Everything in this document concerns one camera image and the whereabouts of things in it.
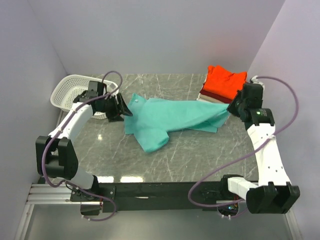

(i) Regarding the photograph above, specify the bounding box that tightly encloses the folded white t-shirt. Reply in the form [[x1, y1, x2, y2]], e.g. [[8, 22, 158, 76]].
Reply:
[[196, 97, 210, 103]]

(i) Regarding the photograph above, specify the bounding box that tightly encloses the folded beige t-shirt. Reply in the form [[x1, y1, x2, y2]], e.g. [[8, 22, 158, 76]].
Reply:
[[198, 93, 224, 104]]

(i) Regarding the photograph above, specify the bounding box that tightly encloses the folded dark red t-shirt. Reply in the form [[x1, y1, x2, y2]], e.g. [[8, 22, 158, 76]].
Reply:
[[199, 80, 247, 104]]

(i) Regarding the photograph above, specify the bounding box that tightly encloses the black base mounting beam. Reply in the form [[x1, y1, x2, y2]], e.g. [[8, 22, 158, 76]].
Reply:
[[69, 180, 253, 216]]

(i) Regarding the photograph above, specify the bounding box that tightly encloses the aluminium extrusion rail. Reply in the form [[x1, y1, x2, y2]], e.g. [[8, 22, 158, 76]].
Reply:
[[13, 181, 302, 240]]

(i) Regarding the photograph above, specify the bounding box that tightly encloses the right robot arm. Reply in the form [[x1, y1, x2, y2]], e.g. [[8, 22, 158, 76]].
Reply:
[[219, 83, 300, 214]]

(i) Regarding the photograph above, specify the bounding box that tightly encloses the folded orange t-shirt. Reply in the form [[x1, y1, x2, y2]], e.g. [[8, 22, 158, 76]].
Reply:
[[200, 65, 247, 103]]

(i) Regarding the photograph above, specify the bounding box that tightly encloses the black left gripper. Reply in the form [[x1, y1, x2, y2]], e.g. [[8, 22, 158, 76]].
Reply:
[[97, 93, 133, 123]]

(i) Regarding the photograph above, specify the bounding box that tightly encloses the teal t-shirt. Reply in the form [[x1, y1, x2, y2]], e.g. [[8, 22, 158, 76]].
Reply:
[[124, 93, 230, 153]]

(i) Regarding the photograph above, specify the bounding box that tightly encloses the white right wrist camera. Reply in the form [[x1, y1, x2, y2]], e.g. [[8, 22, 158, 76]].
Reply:
[[249, 75, 265, 89]]

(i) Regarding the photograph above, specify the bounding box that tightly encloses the white perforated plastic basket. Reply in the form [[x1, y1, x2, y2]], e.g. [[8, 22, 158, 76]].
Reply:
[[50, 74, 118, 120]]

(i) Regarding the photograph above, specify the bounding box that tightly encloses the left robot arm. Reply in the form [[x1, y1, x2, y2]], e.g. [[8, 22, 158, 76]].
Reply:
[[35, 80, 133, 201]]

